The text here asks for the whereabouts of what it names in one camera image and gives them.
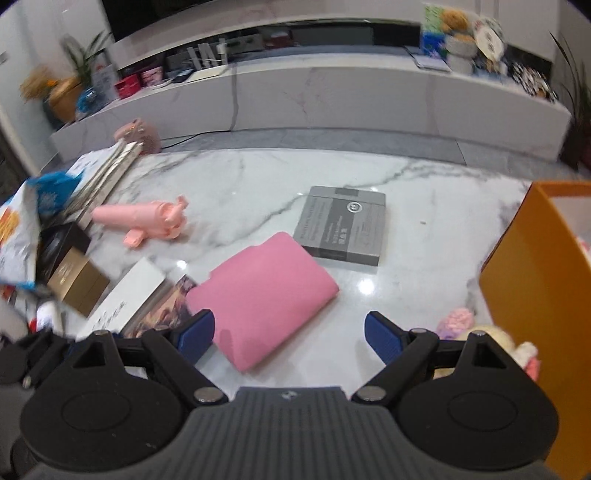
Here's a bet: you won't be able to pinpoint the gold vase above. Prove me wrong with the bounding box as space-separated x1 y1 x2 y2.
48 76 86 123

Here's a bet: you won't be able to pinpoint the gold box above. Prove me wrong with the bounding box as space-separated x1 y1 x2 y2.
46 247 112 319

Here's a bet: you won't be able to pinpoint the black and white patterned figures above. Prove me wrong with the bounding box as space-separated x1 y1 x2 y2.
507 58 560 103

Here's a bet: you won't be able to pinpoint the black cable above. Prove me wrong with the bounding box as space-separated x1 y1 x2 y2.
159 65 239 151

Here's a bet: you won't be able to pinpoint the white knitted pot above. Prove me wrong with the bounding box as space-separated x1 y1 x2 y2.
445 33 479 75

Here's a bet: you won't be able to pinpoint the orange cardboard box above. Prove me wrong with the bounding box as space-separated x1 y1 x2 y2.
479 181 591 480

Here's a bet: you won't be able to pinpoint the black glossy box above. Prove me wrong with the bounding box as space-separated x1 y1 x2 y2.
36 223 92 285

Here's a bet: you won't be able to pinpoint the illustrated card box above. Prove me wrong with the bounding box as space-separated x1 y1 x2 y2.
121 274 199 340

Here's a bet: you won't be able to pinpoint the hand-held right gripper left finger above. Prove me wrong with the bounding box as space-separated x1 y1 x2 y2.
61 309 229 407

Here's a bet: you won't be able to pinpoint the crochet bunny doll with flowers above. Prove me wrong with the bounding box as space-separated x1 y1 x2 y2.
434 307 542 382

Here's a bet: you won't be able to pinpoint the dried yellow flowers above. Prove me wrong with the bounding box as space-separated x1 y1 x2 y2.
19 65 59 100

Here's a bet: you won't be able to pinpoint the white marble television console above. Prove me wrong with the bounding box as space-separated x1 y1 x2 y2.
50 4 571 163

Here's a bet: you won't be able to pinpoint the pink photo box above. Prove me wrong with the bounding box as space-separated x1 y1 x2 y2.
140 66 166 88

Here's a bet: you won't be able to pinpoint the pink handbag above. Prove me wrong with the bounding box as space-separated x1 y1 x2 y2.
113 117 163 156

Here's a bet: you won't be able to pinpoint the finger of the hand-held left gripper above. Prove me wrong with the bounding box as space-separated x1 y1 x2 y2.
0 330 75 388

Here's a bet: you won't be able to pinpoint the green plant in glass vase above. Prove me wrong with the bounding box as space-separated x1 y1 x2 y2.
62 30 114 108

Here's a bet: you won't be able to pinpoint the white and blue snack bag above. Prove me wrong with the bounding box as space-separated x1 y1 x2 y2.
0 172 82 292

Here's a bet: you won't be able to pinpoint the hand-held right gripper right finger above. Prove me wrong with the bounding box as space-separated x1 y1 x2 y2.
351 311 528 407

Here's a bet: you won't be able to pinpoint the long-leaf potted plant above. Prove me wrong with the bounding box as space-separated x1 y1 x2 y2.
549 30 591 169

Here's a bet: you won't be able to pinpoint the grey flat box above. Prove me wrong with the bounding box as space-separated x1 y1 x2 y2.
293 185 387 268

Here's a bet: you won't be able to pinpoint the white cream tube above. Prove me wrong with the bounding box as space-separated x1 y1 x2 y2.
28 300 66 334

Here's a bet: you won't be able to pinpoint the pink selfie stick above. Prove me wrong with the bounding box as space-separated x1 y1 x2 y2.
91 195 190 249

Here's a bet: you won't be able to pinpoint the white router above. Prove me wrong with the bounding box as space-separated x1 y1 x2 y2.
187 39 230 83

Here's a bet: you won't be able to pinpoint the spiral notebooks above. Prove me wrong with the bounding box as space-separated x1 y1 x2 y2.
65 141 145 227

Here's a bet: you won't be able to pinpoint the red box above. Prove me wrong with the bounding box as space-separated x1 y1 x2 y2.
113 76 142 100

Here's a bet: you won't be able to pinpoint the sketch picture frame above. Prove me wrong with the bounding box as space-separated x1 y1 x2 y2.
90 62 119 105

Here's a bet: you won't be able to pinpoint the pink wallet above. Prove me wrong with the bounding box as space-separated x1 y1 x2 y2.
185 231 341 374

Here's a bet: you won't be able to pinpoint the green and blue box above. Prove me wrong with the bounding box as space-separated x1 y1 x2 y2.
420 4 447 59

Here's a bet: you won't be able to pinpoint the white long box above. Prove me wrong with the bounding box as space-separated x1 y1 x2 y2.
87 257 167 334

